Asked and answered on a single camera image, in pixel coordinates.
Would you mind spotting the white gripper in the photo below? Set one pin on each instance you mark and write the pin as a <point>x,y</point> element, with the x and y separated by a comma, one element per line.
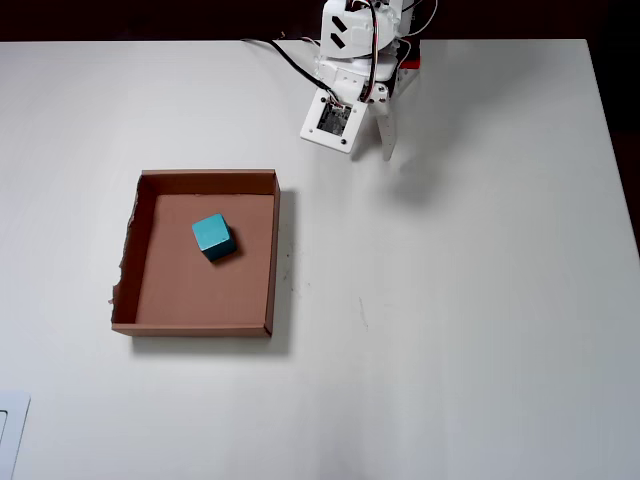
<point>385,125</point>

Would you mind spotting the blue cube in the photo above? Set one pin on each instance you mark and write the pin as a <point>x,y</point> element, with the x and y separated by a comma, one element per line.
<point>214,237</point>

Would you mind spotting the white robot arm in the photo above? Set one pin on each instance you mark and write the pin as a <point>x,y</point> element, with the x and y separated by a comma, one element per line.
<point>350,30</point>

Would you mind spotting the brown cardboard box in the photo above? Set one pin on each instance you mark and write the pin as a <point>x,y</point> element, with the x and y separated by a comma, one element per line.
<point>200,300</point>

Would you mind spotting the red and black table clamp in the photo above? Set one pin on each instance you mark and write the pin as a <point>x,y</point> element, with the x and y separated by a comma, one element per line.
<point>412,61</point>

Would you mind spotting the white flat board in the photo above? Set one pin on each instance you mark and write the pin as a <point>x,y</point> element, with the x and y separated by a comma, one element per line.
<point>15,415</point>

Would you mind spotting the white wrist camera plate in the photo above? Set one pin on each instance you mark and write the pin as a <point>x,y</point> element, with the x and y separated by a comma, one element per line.
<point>356,125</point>

